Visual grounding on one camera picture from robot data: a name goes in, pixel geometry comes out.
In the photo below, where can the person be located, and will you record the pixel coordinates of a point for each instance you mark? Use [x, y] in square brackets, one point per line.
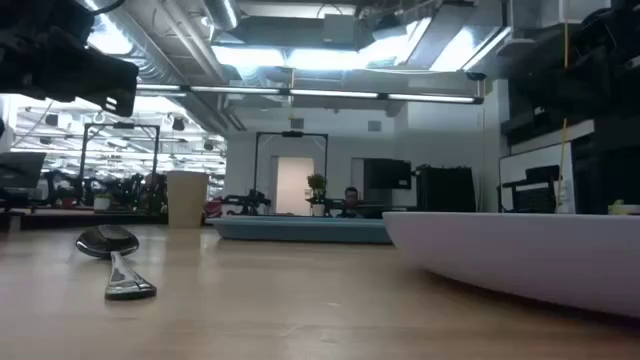
[351, 197]

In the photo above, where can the dark metal spoon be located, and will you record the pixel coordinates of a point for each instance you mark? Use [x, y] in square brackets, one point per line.
[107, 240]

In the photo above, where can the dark monitor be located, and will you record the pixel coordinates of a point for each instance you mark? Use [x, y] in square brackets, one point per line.
[20, 170]

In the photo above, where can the black panel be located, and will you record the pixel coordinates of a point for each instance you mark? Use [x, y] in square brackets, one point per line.
[445, 190]

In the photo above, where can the white board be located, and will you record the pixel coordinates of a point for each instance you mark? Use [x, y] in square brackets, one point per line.
[530, 159]

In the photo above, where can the pale lavender round plate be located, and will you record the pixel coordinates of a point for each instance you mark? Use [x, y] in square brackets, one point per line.
[525, 250]

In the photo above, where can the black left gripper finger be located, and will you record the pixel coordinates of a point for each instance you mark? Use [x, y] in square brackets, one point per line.
[100, 75]

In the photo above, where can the beige paper cup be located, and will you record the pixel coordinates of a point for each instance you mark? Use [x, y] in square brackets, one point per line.
[187, 200]

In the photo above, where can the black pegboard rack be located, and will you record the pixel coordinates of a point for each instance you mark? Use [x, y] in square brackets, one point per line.
[534, 199]

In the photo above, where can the black gantry stand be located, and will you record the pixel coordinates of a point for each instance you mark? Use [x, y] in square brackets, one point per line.
[292, 134]
[122, 125]

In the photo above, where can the long ceiling light fixture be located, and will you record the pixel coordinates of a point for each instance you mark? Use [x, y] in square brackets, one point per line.
[330, 93]

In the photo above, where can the dark wall screen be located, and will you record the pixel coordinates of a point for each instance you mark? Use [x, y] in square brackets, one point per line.
[387, 174]

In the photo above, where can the small plant in white pot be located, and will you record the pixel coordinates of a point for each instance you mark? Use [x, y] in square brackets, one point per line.
[317, 184]
[102, 202]

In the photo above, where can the black background robot arm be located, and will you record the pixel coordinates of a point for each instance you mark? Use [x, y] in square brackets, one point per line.
[250, 200]

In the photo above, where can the blue plastic tray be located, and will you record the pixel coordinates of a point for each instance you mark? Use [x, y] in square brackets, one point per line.
[300, 230]

